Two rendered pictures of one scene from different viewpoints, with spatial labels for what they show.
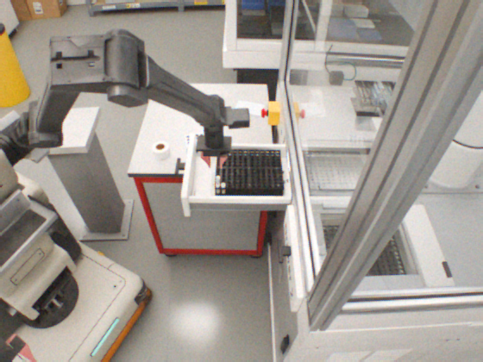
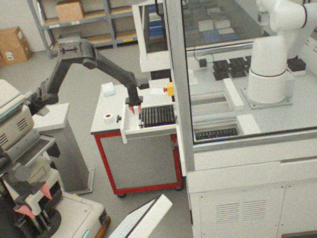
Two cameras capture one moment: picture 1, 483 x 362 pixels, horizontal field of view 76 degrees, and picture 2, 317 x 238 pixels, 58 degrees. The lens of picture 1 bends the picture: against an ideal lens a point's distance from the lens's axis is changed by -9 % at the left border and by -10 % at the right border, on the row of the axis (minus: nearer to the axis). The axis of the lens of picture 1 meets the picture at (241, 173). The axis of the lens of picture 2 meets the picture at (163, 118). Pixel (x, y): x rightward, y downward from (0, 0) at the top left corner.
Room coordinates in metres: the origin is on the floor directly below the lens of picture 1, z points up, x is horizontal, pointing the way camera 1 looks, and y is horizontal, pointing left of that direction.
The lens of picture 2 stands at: (-0.68, -0.16, 1.90)
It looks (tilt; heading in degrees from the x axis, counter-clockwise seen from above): 36 degrees down; 4
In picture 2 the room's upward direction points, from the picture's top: 9 degrees counter-clockwise
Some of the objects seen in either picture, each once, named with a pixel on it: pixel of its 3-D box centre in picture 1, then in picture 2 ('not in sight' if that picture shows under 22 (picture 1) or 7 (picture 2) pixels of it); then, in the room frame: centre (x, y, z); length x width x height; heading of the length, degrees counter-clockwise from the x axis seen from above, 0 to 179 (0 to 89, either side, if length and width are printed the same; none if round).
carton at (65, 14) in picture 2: not in sight; (70, 10); (4.51, 1.47, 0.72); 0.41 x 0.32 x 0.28; 95
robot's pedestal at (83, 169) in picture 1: (88, 180); (64, 151); (1.14, 0.82, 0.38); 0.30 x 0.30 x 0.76; 5
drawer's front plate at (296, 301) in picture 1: (292, 256); (181, 149); (0.46, -0.15, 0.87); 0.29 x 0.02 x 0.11; 1
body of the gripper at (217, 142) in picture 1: (214, 137); (133, 96); (0.73, 0.08, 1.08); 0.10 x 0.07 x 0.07; 90
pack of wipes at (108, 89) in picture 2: not in sight; (108, 89); (1.39, 0.38, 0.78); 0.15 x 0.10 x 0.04; 15
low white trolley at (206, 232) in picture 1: (210, 177); (142, 140); (1.18, 0.16, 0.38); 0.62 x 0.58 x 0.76; 1
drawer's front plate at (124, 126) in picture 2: (190, 172); (125, 122); (0.77, 0.17, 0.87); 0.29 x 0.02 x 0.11; 1
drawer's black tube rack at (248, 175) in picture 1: (248, 174); (156, 118); (0.78, -0.03, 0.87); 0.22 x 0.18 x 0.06; 91
